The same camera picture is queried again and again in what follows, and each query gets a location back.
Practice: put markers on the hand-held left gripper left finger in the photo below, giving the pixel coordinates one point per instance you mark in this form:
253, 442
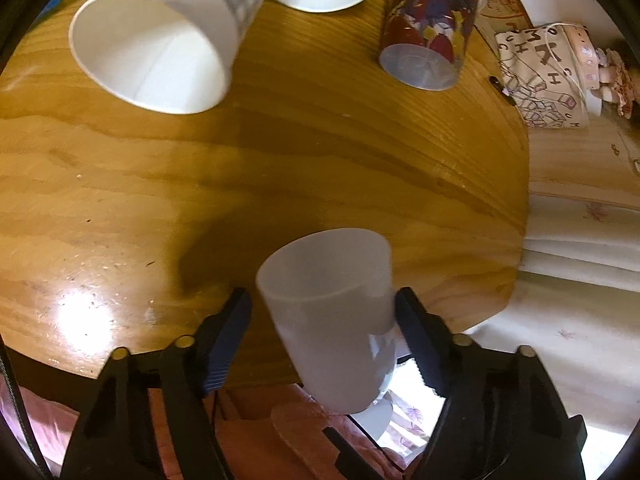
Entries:
227, 345

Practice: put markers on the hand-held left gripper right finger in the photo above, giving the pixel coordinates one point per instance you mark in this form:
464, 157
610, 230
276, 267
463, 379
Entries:
417, 340

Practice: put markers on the translucent white plastic cup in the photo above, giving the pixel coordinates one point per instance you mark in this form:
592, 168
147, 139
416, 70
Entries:
330, 320

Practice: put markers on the cartoon print plastic cup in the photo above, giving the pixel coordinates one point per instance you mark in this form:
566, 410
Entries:
430, 25

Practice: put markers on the grey checkered paper cup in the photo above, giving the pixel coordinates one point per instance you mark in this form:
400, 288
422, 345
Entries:
165, 35

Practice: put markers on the pink cloth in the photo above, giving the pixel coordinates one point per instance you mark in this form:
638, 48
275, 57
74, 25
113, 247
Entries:
280, 440

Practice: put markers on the printed fabric pouch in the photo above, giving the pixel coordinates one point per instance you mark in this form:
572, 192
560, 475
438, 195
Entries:
542, 77

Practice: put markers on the plush toy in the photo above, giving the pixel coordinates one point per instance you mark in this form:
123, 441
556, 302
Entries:
617, 77

